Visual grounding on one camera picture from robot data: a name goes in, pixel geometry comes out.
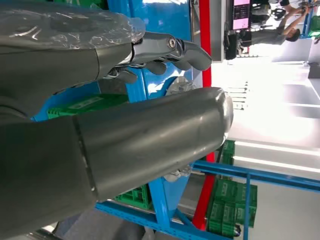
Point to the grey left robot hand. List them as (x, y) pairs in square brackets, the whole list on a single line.
[(149, 139)]

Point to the blue metal shelf rack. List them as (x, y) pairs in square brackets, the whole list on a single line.
[(160, 13)]

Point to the green folded plastic crate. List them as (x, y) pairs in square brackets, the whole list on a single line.
[(112, 99)]

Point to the black desk equipment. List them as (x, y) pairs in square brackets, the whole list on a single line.
[(232, 46)]

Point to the computer monitor pink screen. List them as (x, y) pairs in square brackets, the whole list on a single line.
[(241, 20)]

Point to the person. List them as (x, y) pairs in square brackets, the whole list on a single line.
[(267, 36)]

